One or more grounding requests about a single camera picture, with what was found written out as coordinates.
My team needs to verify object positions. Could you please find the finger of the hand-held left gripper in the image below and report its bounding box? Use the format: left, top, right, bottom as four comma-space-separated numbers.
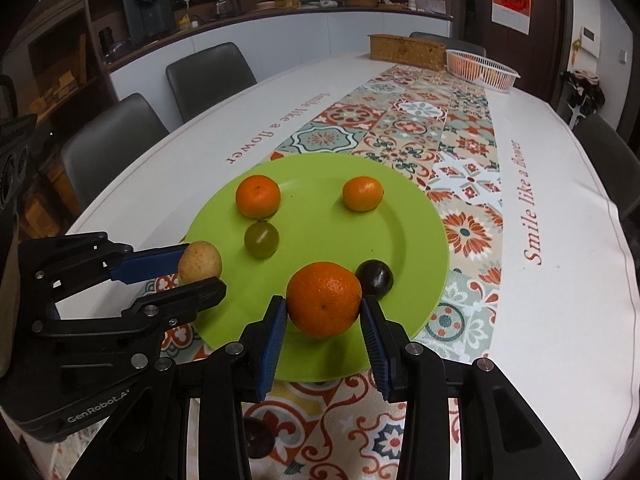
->
31, 277, 229, 369
19, 232, 192, 312

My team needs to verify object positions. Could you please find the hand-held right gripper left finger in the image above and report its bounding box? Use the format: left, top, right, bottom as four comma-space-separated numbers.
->
67, 295, 289, 480

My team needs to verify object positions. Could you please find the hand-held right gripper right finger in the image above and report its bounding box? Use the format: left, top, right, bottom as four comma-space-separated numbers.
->
360, 296, 571, 480

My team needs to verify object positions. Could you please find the tan round fruit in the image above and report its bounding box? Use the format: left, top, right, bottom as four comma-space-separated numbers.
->
177, 241, 223, 285

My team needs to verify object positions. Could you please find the dark purple passion fruit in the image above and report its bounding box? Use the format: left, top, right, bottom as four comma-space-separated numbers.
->
245, 417, 276, 461
355, 259, 394, 301

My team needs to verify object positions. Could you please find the orange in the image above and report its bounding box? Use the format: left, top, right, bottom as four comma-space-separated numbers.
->
286, 261, 363, 338
342, 176, 385, 213
235, 174, 282, 219

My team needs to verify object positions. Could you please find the green plum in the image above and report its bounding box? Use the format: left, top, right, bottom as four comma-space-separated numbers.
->
243, 220, 280, 260

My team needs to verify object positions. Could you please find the green plate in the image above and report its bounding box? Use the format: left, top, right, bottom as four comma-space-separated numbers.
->
181, 152, 451, 383

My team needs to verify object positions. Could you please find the grey dining chair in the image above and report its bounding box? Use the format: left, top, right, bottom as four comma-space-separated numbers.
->
60, 92, 171, 216
409, 31, 487, 58
572, 112, 639, 221
165, 41, 258, 123

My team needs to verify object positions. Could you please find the white floral printed tablecloth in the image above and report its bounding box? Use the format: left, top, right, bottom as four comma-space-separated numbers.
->
0, 50, 640, 480

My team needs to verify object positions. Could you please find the black water dispenser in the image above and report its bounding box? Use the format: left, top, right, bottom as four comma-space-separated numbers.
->
122, 0, 176, 46

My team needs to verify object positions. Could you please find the wicker box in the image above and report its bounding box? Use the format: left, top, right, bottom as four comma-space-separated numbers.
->
368, 34, 447, 72

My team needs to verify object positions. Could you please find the white plastic basket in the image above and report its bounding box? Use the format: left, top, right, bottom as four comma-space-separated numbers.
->
445, 49, 521, 94

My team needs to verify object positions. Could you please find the dark bag with clothing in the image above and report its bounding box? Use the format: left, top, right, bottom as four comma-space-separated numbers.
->
565, 67, 606, 127

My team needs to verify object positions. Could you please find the dark wooden door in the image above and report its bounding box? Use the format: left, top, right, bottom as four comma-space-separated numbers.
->
451, 0, 573, 103

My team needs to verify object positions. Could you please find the white wall intercom panel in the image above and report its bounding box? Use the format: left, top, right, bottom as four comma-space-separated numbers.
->
577, 26, 601, 59

